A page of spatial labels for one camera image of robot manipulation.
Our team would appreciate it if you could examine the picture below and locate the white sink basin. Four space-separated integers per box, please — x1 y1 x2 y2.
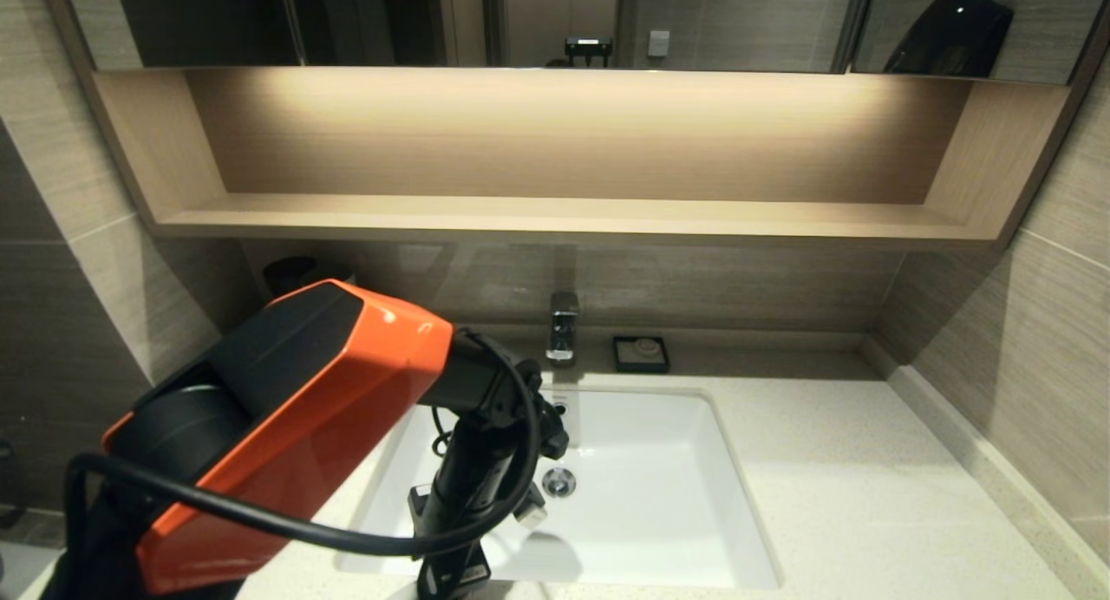
336 382 781 590

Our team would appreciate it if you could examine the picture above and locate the chrome faucet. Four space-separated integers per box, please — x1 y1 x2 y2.
545 291 581 365

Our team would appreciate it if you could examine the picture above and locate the black soap dish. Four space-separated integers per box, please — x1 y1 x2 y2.
612 336 670 375

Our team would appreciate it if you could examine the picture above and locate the black cylindrical cup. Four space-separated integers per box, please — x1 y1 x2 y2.
263 256 320 299

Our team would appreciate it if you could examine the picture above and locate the mirror cabinet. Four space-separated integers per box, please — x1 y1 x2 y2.
43 0 1110 86

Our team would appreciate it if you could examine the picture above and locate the glossy black dome object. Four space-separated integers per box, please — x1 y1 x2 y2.
883 0 1014 79

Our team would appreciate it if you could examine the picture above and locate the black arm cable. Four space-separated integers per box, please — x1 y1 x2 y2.
65 331 544 559

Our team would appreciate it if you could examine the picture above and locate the light wooden wall shelf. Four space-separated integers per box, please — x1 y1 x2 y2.
94 67 1069 252

